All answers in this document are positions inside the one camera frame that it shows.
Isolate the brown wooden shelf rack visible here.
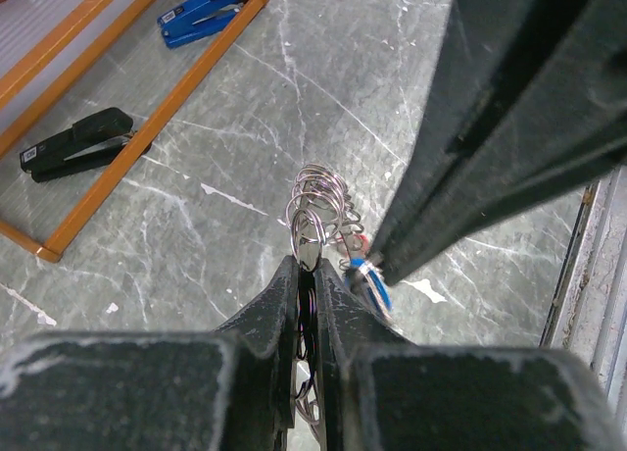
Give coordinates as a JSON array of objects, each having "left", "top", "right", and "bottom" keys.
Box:
[{"left": 0, "top": 0, "right": 271, "bottom": 264}]

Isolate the aluminium mounting rail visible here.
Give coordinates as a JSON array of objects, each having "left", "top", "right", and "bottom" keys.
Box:
[{"left": 540, "top": 167, "right": 626, "bottom": 426}]

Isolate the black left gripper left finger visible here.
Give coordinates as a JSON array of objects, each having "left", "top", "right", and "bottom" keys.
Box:
[{"left": 1, "top": 257, "right": 299, "bottom": 450}]

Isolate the red key tag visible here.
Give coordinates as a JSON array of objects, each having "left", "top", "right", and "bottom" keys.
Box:
[{"left": 349, "top": 233, "right": 369, "bottom": 252}]

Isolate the large keyring with small rings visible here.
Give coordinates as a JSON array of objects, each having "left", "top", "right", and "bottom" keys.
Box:
[{"left": 285, "top": 163, "right": 364, "bottom": 441}]

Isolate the black stapler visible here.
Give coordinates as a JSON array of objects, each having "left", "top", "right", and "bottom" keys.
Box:
[{"left": 20, "top": 107, "right": 135, "bottom": 183}]

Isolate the blue stapler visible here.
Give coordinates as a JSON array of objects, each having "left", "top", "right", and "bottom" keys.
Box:
[{"left": 157, "top": 0, "right": 248, "bottom": 49}]

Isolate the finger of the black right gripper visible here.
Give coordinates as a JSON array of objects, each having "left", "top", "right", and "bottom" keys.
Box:
[
  {"left": 376, "top": 0, "right": 627, "bottom": 285},
  {"left": 366, "top": 0, "right": 608, "bottom": 266}
]

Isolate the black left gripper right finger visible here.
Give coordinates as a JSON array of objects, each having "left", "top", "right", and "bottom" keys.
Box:
[{"left": 314, "top": 261, "right": 626, "bottom": 450}]

